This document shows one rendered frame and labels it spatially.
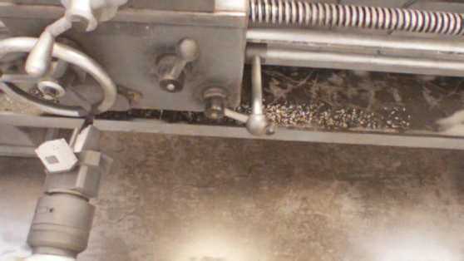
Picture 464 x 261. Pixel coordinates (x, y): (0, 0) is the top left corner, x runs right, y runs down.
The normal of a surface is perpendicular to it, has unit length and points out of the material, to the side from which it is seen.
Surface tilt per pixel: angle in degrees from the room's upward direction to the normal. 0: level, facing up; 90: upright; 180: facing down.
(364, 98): 0
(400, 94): 0
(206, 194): 0
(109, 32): 90
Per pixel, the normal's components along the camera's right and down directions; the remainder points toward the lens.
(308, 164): 0.04, -0.47
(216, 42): -0.04, 0.88
